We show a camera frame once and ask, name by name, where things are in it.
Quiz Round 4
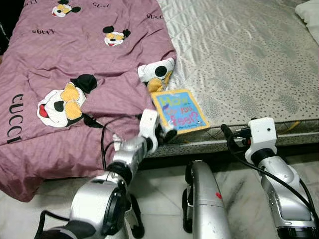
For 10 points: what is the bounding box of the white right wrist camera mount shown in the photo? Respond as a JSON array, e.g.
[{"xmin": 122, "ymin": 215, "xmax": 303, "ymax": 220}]
[{"xmin": 247, "ymin": 117, "xmax": 278, "ymax": 153}]

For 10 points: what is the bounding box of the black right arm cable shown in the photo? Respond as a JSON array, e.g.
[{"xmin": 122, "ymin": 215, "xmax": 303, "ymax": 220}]
[{"xmin": 226, "ymin": 135, "xmax": 319, "ymax": 221}]

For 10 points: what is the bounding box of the yellow blue children's book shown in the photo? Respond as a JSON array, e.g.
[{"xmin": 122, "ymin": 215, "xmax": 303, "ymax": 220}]
[{"xmin": 150, "ymin": 89, "xmax": 210, "ymax": 135}]

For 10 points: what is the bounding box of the purple cartoon mouse blanket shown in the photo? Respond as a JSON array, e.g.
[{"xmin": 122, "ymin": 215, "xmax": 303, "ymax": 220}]
[{"xmin": 0, "ymin": 0, "xmax": 177, "ymax": 202}]

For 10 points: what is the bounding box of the cream quilted mattress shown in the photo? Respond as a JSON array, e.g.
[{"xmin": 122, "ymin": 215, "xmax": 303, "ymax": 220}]
[{"xmin": 145, "ymin": 0, "xmax": 319, "ymax": 157}]

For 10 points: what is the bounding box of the silver left robot leg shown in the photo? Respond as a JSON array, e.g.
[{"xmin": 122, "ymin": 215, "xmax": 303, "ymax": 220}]
[{"xmin": 125, "ymin": 192, "xmax": 146, "ymax": 239}]

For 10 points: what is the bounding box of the silver robot leg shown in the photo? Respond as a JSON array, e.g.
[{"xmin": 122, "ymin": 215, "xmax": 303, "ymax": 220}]
[
  {"xmin": 183, "ymin": 159, "xmax": 233, "ymax": 239},
  {"xmin": 125, "ymin": 192, "xmax": 146, "ymax": 239}
]

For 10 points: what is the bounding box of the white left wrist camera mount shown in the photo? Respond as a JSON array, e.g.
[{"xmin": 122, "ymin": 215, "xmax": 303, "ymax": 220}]
[{"xmin": 138, "ymin": 109, "xmax": 161, "ymax": 151}]

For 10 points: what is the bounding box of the silver right robot leg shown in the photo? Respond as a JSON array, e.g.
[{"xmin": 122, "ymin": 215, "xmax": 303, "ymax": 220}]
[{"xmin": 183, "ymin": 159, "xmax": 233, "ymax": 239}]

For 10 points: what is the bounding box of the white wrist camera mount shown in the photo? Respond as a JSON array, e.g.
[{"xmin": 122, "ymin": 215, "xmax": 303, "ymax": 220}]
[
  {"xmin": 138, "ymin": 109, "xmax": 161, "ymax": 151},
  {"xmin": 247, "ymin": 117, "xmax": 278, "ymax": 153}
]

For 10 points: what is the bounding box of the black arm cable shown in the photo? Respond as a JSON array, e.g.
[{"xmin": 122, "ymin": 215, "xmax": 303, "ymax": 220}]
[
  {"xmin": 226, "ymin": 135, "xmax": 319, "ymax": 221},
  {"xmin": 99, "ymin": 116, "xmax": 150, "ymax": 171}
]

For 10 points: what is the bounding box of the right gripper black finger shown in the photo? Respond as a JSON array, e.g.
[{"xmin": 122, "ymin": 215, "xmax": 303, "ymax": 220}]
[{"xmin": 220, "ymin": 123, "xmax": 236, "ymax": 146}]

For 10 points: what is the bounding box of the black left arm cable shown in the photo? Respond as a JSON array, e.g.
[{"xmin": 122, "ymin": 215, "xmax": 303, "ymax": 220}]
[{"xmin": 99, "ymin": 116, "xmax": 150, "ymax": 171}]

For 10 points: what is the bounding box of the white lettered pillow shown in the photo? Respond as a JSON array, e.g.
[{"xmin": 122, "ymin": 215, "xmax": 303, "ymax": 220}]
[{"xmin": 294, "ymin": 0, "xmax": 319, "ymax": 44}]

